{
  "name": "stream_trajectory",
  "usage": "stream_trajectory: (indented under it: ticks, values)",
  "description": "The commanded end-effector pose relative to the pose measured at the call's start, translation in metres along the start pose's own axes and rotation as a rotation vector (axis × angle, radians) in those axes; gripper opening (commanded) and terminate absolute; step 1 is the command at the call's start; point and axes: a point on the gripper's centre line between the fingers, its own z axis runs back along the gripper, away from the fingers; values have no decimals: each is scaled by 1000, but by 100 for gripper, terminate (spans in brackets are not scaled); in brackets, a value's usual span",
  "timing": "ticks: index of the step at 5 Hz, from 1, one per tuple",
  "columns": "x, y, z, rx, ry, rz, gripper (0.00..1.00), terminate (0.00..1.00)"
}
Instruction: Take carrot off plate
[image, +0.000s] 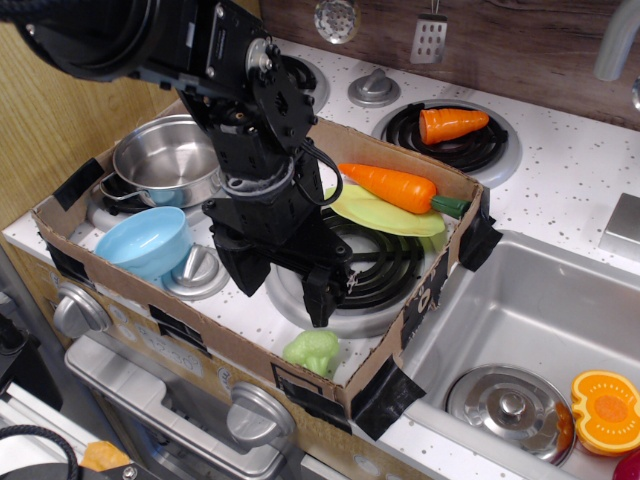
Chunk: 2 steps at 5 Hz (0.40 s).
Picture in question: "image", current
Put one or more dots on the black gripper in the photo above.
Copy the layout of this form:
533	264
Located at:
278	220

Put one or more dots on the orange toy carrot green stem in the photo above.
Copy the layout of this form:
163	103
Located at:
412	193

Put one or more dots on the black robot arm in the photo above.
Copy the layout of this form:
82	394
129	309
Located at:
231	78

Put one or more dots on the yellow-green toy plate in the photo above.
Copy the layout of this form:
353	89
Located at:
365	209

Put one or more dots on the orange carrot piece on burner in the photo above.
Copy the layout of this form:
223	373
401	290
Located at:
440	125

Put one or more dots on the green toy broccoli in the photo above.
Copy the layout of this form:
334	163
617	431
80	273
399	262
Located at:
312	350

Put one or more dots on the silver stovetop knob front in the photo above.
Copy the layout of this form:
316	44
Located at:
198	276

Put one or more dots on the silver stovetop knob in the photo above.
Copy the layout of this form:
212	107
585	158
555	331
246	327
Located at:
198	276
375	90

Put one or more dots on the front right black burner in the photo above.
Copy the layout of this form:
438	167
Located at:
387	266

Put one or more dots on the black burner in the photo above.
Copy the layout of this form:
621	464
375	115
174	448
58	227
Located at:
118	196
387	266
468	153
300	74

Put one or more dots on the light blue bowl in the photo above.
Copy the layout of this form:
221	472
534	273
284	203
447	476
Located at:
149	244

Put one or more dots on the silver oven knob right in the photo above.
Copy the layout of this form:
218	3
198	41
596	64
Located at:
255	418

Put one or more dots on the silver oven knob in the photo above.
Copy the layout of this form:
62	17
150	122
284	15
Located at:
78	313
255	418

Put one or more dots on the stainless steel pot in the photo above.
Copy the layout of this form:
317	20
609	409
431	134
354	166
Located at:
169	161

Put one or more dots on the front left black burner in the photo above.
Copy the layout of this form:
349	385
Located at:
118	196

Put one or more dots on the back left black burner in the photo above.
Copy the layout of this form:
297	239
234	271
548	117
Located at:
300	74

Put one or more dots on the silver stovetop knob back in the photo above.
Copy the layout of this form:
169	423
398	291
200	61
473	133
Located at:
375	90

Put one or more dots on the silver oven knob left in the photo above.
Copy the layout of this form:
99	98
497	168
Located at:
78	313

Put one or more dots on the back right black burner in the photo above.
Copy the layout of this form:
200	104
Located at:
468	153

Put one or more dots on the metal sink basin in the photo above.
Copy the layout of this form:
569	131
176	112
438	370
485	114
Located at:
532	306

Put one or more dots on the hanging slotted spoon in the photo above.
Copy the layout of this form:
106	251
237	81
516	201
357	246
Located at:
337	21

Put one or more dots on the steel pot lid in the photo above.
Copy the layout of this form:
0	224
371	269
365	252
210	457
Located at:
517	406

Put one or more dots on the hanging silver spatula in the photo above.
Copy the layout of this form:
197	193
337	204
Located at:
429	40

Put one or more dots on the grey block right edge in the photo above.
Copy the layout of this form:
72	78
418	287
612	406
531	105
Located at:
621	234

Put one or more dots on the orange toy pumpkin half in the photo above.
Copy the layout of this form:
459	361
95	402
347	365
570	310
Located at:
605	406

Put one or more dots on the red toy fruit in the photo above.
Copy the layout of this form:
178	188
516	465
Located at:
628	468

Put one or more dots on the silver faucet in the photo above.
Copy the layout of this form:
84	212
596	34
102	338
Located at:
617	41

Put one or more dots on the silver oven door handle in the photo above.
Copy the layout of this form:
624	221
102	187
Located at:
178	438

